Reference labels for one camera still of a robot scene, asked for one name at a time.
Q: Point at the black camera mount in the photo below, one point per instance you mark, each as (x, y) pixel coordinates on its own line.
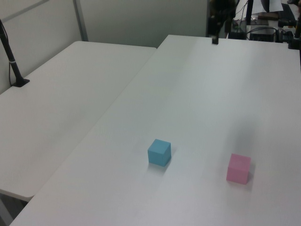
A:
(295, 37)

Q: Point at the pink foam cube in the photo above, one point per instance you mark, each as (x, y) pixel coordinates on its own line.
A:
(237, 169)

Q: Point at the black electronics box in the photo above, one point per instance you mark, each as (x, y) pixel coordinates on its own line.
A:
(262, 34)

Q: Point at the thin black upright pole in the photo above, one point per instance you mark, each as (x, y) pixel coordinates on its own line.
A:
(249, 16)

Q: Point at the black camera pole with base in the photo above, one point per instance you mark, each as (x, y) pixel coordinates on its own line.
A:
(13, 64)

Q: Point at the white paper sheets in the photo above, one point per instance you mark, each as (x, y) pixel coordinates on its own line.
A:
(272, 5)

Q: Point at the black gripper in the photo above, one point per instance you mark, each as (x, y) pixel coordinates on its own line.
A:
(223, 9)

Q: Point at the blue foam cube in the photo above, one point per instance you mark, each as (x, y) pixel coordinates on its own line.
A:
(158, 153)

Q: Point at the black device on bench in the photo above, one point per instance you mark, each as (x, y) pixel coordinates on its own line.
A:
(287, 23)

